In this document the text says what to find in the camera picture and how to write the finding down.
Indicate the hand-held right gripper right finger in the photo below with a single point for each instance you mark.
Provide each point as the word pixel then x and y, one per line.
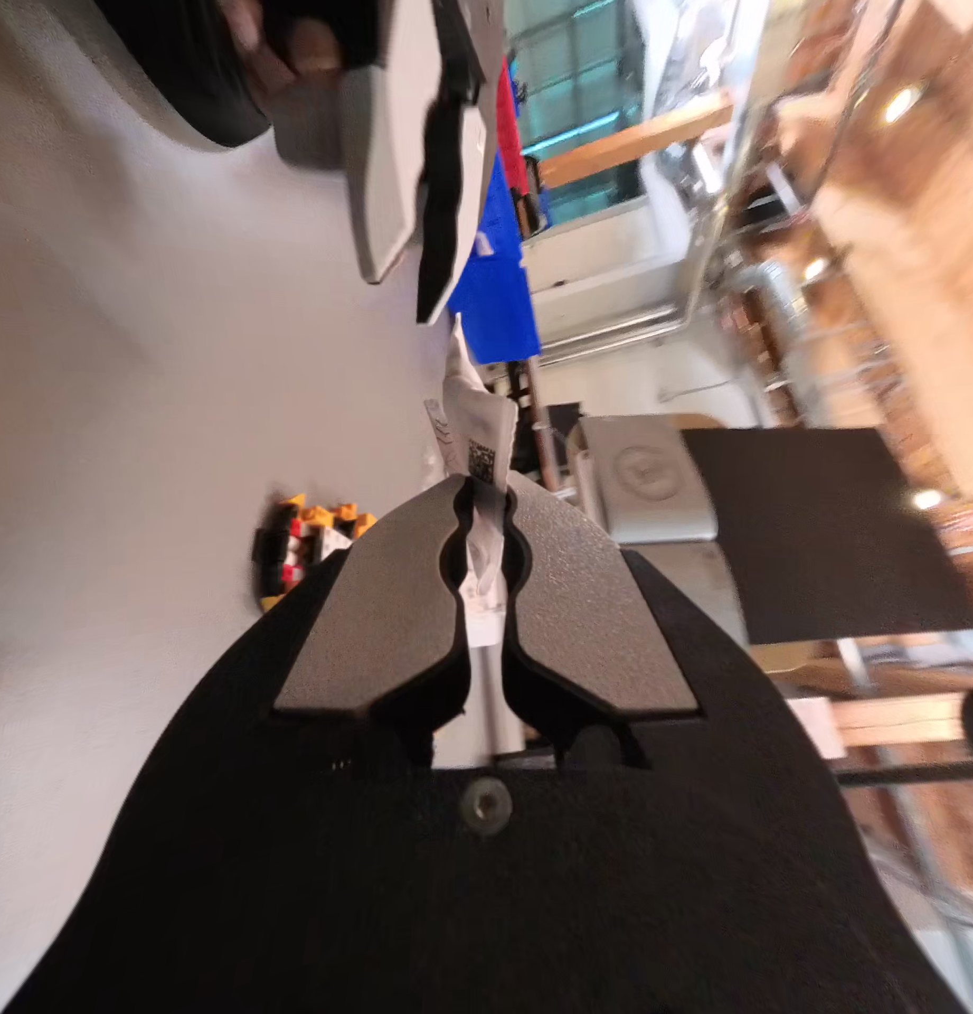
pixel 597 626

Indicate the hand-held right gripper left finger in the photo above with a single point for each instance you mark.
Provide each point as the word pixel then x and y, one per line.
pixel 375 618

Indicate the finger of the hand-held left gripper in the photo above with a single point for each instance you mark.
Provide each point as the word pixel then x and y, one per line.
pixel 477 158
pixel 383 182

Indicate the blue plastic bin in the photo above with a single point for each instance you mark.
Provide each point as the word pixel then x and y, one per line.
pixel 494 301

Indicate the white printed paper bag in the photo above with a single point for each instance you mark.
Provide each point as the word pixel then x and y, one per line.
pixel 474 428

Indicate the yellow lego car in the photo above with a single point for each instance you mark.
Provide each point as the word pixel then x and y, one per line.
pixel 296 546

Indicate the person's left hand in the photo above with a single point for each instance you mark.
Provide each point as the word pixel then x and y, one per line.
pixel 316 47

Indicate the red plastic bin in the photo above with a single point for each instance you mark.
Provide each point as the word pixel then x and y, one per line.
pixel 511 127

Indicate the window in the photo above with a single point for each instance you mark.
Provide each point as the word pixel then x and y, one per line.
pixel 573 79

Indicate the person's dark knit sweater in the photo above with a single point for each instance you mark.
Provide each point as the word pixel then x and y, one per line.
pixel 185 63

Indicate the silver device with round logo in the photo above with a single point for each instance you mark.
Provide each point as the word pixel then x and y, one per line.
pixel 652 475

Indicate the black flat panel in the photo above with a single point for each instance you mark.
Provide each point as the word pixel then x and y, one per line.
pixel 819 539

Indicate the ceiling light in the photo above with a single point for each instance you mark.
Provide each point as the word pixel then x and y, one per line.
pixel 927 499
pixel 816 270
pixel 902 103

